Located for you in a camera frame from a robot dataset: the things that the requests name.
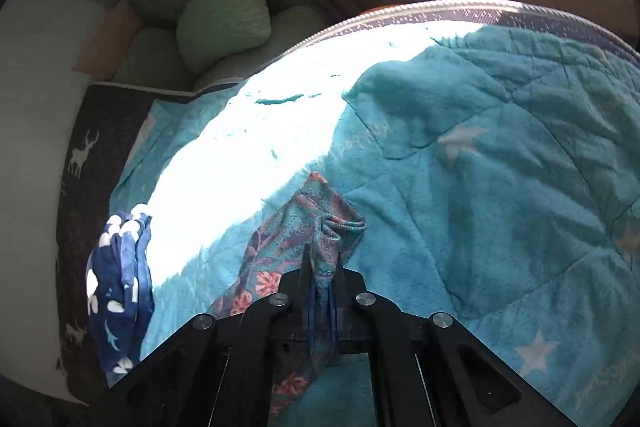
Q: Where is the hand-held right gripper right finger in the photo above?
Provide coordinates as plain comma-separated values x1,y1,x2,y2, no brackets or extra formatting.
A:
329,256,576,427

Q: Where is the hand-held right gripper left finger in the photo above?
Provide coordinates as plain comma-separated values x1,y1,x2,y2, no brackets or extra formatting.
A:
107,244,317,427

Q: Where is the teal floral garment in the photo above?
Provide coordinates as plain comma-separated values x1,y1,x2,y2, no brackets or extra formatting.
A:
206,171,368,423

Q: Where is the navy white-print garment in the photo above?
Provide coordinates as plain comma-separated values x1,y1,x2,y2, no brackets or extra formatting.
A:
85,204,156,374

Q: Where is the teal star-print quilt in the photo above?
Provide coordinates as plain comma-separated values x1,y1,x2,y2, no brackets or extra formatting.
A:
107,0,640,427

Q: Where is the dark deer-print bed sheet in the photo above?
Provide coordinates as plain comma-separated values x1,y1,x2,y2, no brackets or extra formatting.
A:
54,82,241,408

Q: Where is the pale green cushion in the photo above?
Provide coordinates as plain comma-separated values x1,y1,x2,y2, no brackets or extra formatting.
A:
192,4,326,92
112,26,193,90

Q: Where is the green pillow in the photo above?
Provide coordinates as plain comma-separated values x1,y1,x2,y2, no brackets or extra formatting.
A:
176,0,273,70

